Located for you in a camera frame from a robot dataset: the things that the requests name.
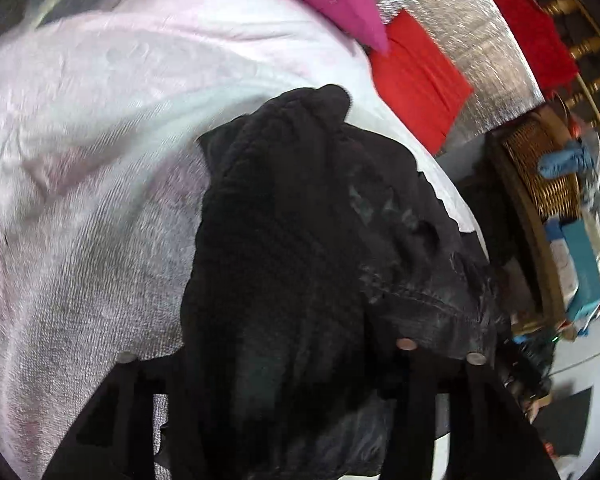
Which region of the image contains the hanging red cloth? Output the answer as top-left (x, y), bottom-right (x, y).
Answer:
top-left (465, 0), bottom-right (580, 98)

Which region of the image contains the silver foil panel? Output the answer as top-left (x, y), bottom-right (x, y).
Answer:
top-left (350, 0), bottom-right (546, 156)

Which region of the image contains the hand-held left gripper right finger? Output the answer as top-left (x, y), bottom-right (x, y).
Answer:
top-left (380, 337), bottom-right (561, 480)

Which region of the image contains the blue cloth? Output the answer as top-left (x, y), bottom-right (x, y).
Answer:
top-left (537, 140), bottom-right (600, 178)

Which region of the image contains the wicker basket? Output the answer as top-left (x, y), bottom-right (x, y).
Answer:
top-left (500, 117), bottom-right (581, 221)

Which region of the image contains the folded red cloth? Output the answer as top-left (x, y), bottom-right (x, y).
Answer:
top-left (370, 9), bottom-right (475, 153)

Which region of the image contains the teal box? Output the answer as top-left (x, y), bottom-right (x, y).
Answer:
top-left (545, 217), bottom-right (600, 323)

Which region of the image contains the black knit sweater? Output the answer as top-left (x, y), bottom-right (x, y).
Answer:
top-left (180, 84), bottom-right (406, 480)

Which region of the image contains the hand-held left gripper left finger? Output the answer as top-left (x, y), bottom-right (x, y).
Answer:
top-left (42, 352), bottom-right (191, 480)

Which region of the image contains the pink textured blanket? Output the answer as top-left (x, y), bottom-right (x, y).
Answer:
top-left (0, 0), bottom-right (491, 480)

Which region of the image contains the wooden spindle railing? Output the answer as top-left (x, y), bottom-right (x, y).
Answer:
top-left (500, 0), bottom-right (600, 171)

